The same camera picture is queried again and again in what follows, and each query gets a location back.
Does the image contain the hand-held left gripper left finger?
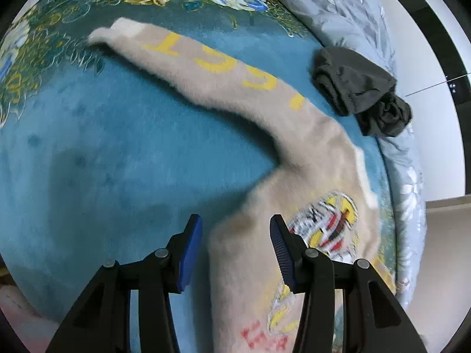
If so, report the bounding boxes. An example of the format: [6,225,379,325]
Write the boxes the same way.
[45,214,204,353]

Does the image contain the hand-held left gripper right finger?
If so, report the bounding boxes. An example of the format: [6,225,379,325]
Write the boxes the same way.
[269,214,429,353]

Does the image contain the beige fuzzy printed sweater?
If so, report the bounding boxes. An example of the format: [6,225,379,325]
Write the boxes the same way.
[88,17,398,353]

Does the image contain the teal floral blanket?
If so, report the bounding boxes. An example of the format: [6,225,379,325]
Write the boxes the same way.
[0,0,400,353]

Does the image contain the white cabinet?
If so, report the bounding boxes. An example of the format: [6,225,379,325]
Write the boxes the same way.
[423,198,471,353]

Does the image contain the dark grey folded garment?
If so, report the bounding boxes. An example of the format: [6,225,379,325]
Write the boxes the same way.
[312,46,412,137]

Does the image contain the grey-blue floral duvet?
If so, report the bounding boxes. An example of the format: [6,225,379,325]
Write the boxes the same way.
[250,0,427,311]

